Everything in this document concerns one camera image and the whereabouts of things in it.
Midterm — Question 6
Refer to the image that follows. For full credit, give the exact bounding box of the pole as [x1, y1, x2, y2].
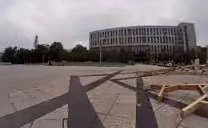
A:
[98, 38, 102, 65]

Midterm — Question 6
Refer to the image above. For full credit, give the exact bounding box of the curved grey building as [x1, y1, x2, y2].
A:
[88, 22, 198, 56]

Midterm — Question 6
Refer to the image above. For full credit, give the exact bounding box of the row of trees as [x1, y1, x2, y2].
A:
[0, 41, 208, 66]

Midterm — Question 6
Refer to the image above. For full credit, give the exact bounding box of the tower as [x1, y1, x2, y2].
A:
[33, 34, 39, 50]

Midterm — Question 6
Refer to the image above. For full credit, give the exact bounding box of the pile of rubble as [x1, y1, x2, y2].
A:
[171, 63, 208, 76]

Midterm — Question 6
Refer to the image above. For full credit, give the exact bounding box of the wooden beam frame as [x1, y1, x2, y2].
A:
[148, 78, 208, 120]

